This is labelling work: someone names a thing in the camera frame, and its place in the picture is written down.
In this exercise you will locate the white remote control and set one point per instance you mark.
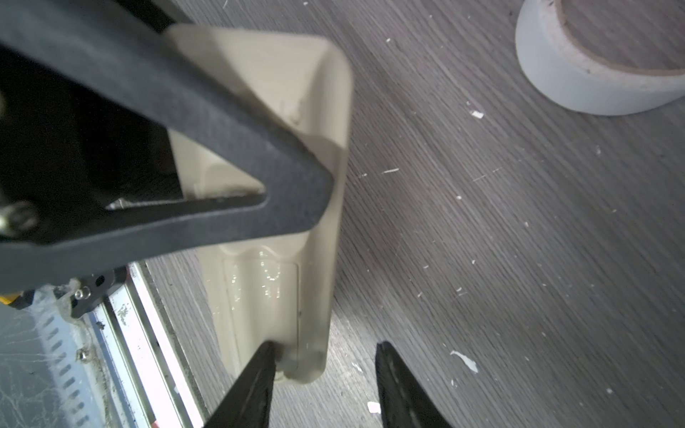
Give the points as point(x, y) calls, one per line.
point(276, 282)

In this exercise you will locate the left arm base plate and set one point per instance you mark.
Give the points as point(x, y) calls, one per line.
point(93, 290)

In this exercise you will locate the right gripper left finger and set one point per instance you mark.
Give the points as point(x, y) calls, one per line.
point(248, 402)

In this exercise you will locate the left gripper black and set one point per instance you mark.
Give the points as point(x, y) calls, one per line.
point(86, 89)

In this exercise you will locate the white slotted cable duct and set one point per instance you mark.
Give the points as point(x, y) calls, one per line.
point(68, 351)

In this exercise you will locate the roll of clear tape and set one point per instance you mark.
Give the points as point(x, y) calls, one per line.
point(571, 76)

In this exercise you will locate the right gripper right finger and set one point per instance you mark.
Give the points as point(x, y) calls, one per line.
point(404, 402)

